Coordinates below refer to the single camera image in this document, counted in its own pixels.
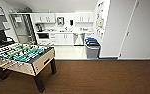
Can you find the stainless steel dishwasher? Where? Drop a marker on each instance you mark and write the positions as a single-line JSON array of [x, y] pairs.
[[79, 39]]

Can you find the white wall cabinet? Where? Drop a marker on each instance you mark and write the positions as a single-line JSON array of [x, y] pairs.
[[43, 18], [84, 17]]

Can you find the white drawer unit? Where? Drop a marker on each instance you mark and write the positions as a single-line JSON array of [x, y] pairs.
[[53, 38], [89, 35]]

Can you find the large wall poster board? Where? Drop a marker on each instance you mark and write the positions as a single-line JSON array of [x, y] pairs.
[[100, 18]]

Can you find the wooden foosball table green field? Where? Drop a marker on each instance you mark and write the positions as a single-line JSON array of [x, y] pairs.
[[24, 63]]

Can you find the white fridge note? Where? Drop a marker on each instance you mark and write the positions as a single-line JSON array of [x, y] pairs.
[[18, 19]]

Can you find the small framed wall picture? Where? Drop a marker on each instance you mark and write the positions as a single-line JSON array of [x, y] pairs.
[[0, 11]]

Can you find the stainless steel refrigerator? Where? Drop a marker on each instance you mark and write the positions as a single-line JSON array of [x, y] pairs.
[[24, 31]]

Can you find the white door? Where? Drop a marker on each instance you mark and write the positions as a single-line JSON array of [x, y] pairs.
[[139, 30]]

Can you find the green lid bin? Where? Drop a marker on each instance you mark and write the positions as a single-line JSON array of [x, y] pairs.
[[92, 42]]

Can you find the white wall notice sheet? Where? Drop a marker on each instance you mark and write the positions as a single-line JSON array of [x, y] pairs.
[[6, 25]]

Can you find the white wide drawer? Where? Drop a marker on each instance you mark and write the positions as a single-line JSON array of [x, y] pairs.
[[43, 41]]

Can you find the built-in black microwave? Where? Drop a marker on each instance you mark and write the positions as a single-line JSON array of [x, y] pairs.
[[43, 35]]

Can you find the white two-door sink cabinet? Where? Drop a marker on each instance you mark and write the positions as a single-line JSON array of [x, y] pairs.
[[65, 39]]

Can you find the grey trash bin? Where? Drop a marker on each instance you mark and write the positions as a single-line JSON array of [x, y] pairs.
[[92, 50]]

